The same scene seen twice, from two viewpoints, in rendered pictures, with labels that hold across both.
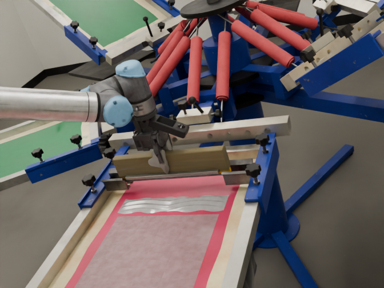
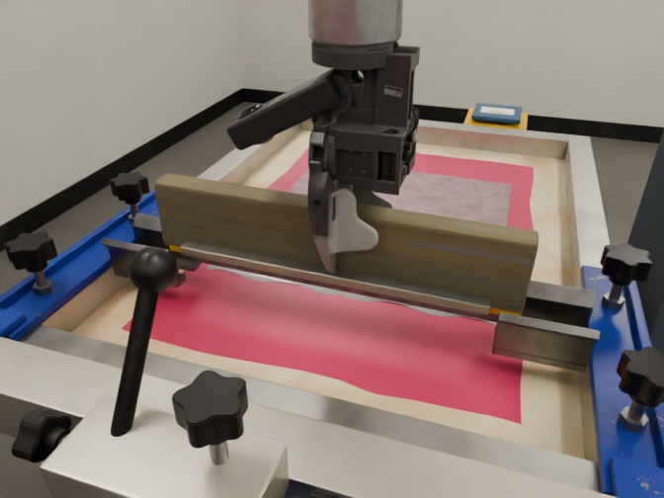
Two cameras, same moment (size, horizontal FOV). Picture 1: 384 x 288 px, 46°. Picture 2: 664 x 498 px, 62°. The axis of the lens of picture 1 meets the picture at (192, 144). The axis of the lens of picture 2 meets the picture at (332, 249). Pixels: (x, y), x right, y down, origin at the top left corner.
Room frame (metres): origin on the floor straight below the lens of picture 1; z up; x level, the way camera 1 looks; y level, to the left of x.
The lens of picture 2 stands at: (1.71, 0.02, 1.33)
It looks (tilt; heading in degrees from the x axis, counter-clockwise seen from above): 31 degrees down; 172
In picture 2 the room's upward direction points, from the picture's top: straight up
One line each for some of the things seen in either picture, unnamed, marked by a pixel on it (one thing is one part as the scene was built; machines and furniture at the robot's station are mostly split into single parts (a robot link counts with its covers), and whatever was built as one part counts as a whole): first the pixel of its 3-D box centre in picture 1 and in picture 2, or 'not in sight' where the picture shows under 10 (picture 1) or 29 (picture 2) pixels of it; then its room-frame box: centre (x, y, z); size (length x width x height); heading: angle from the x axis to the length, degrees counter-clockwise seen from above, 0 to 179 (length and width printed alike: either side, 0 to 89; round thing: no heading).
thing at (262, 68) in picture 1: (231, 70); not in sight; (1.99, -0.28, 0.99); 0.82 x 0.79 x 0.12; 154
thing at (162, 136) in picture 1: (148, 128); (362, 117); (1.24, 0.11, 1.18); 0.09 x 0.08 x 0.12; 64
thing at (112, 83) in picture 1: (103, 97); not in sight; (1.20, 0.19, 1.34); 0.11 x 0.11 x 0.08; 17
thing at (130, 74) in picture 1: (132, 82); not in sight; (1.24, 0.11, 1.34); 0.09 x 0.08 x 0.11; 107
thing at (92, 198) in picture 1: (107, 183); (613, 376); (1.37, 0.32, 0.98); 0.30 x 0.05 x 0.07; 154
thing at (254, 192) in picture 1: (263, 174); (100, 271); (1.13, -0.18, 0.98); 0.30 x 0.05 x 0.07; 154
